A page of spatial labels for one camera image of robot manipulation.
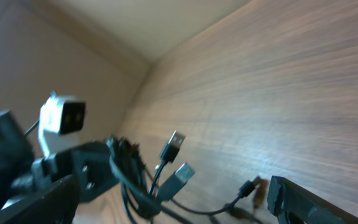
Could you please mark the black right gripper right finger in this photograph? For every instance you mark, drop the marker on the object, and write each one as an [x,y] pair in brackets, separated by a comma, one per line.
[291,203]

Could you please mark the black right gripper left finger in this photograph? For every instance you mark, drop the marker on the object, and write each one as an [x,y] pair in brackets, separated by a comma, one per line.
[56,204]

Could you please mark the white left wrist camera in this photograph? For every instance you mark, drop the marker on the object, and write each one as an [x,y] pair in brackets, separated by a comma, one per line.
[61,118]

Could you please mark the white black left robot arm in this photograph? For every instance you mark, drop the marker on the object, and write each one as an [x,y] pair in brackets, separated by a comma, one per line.
[16,159]

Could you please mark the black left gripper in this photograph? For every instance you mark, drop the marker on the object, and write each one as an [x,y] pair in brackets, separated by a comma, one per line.
[88,163]

